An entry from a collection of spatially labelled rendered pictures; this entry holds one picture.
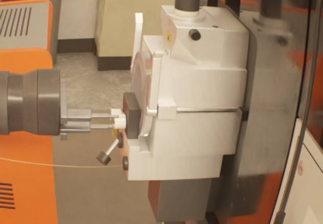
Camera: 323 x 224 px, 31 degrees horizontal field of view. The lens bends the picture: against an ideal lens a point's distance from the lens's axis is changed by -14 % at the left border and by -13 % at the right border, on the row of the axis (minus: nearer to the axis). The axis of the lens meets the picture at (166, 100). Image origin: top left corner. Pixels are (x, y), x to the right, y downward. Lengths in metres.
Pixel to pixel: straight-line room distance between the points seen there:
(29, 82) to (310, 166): 0.34
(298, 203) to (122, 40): 3.45
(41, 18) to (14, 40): 0.15
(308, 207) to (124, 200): 0.96
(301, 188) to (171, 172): 0.24
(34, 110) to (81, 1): 3.52
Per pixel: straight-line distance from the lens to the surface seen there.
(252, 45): 0.63
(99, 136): 1.65
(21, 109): 0.66
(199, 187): 0.71
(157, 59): 0.60
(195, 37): 0.61
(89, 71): 3.96
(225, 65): 0.64
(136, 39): 0.72
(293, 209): 0.50
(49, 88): 0.65
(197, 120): 0.65
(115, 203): 1.38
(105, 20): 3.84
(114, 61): 3.98
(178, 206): 0.72
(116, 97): 3.62
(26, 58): 1.01
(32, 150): 1.08
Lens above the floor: 1.48
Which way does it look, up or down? 24 degrees down
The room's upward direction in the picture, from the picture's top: 6 degrees clockwise
